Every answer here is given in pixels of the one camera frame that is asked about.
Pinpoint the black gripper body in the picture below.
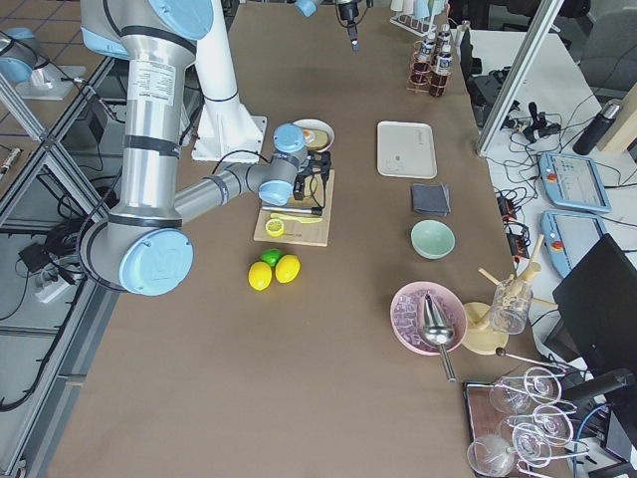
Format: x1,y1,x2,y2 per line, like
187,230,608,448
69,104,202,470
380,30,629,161
293,151,331,200
334,0,359,26

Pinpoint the bread slice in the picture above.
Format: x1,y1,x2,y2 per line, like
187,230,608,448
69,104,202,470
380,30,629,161
306,128,332,151
292,172,324,205

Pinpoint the white round plate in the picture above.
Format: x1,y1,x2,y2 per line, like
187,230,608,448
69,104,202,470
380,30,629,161
294,119,334,152

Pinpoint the bread slice top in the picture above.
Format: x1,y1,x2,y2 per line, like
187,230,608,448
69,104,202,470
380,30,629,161
292,172,324,205

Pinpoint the fried egg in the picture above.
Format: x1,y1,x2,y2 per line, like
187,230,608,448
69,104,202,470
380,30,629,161
302,128,316,142

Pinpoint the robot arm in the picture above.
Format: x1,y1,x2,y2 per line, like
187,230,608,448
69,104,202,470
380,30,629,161
294,0,359,52
80,1,311,296

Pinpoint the cream rabbit serving tray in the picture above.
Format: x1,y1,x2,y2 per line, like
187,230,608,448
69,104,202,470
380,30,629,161
376,120,437,179

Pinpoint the wine glass rack tray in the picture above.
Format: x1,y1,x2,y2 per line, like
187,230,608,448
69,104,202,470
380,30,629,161
463,347,607,477

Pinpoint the yellow plastic knife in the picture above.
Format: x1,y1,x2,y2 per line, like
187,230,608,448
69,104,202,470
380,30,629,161
270,212,322,224

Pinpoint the bamboo cutting board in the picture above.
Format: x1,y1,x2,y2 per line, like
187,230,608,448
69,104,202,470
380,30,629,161
253,169,335,247

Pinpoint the tea bottle right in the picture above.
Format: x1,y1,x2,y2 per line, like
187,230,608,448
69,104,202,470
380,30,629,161
413,40,435,74

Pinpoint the tea bottle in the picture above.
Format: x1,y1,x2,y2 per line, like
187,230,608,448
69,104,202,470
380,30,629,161
413,40,435,74
429,45,453,98
436,23,451,52

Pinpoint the lemon half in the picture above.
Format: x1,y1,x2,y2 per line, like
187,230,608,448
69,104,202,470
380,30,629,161
265,218,285,237

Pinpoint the tea bottle back left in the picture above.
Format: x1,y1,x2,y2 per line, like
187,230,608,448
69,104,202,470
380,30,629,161
436,23,451,52

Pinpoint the tea bottle front left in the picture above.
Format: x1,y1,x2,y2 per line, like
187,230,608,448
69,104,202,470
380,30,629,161
429,45,453,98

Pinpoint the green lime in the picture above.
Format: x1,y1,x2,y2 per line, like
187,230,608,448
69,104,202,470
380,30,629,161
260,248,285,268

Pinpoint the whole lemon upper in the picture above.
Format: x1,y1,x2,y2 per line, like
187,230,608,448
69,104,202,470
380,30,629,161
275,254,301,284

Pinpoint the whole lemon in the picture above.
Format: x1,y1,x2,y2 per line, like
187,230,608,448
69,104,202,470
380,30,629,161
275,254,301,284
248,261,274,291

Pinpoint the grey folded cloth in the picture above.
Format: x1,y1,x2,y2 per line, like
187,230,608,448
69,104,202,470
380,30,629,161
411,183,451,216

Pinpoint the whole lemon lower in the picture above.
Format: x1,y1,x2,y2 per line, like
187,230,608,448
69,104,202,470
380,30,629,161
248,261,274,291

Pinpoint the mint green bowl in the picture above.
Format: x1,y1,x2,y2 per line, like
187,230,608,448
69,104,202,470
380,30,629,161
410,220,456,259

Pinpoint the pink bowl with ice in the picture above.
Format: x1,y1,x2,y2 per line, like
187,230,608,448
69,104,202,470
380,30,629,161
390,281,468,356

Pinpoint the metal ice scoop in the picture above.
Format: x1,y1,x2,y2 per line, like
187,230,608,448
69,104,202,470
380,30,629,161
422,293,457,382

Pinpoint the wooden cup stand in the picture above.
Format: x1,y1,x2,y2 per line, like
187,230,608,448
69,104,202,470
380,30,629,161
462,234,556,355

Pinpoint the clear glass on stand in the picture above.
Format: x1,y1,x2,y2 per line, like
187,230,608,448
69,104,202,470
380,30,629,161
488,279,532,335

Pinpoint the blue teach pendant upper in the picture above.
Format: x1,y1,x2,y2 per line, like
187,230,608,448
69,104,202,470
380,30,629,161
538,152,611,213

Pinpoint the blue teach pendant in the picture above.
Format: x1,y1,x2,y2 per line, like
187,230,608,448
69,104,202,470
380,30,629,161
538,152,611,213
540,210,607,278

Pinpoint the blue teach pendant lower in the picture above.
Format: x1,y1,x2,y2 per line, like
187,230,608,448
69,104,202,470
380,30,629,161
540,210,607,278

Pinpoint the black thermos bottle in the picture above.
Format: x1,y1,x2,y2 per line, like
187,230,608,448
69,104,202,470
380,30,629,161
572,99,622,155

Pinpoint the black monitor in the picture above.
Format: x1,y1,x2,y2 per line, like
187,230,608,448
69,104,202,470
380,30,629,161
553,234,636,373

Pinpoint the copper wire bottle rack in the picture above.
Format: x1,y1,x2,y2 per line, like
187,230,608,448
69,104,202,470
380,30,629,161
408,42,439,94

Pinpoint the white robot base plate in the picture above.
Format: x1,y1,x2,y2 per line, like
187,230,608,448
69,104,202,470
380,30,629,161
192,99,268,163

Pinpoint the aluminium frame post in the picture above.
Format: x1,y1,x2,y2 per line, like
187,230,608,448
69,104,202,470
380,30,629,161
476,0,563,157

